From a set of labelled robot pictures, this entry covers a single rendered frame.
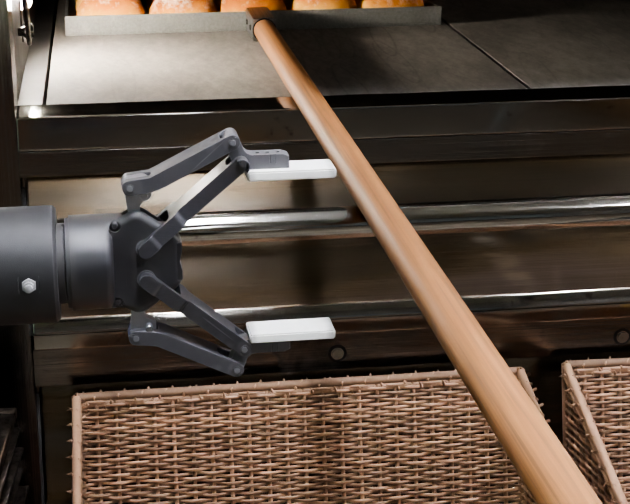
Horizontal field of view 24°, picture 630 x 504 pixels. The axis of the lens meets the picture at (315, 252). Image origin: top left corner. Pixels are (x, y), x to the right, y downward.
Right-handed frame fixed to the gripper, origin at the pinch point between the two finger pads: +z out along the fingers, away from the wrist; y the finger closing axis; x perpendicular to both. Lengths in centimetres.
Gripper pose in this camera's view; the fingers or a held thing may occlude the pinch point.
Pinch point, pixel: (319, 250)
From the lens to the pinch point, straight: 117.1
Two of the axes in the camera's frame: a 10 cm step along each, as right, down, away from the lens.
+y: 0.0, 9.4, 3.3
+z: 9.9, -0.5, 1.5
